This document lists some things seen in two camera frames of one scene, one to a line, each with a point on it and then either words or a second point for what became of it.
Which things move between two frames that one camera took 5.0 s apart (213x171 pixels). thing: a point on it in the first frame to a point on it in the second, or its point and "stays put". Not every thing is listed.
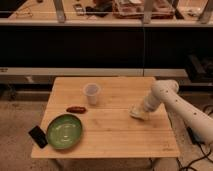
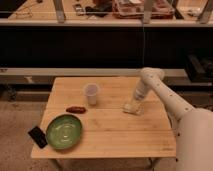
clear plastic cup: [92, 90] stays put
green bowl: [64, 131] stays put
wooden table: [103, 106] stays put
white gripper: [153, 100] to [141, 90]
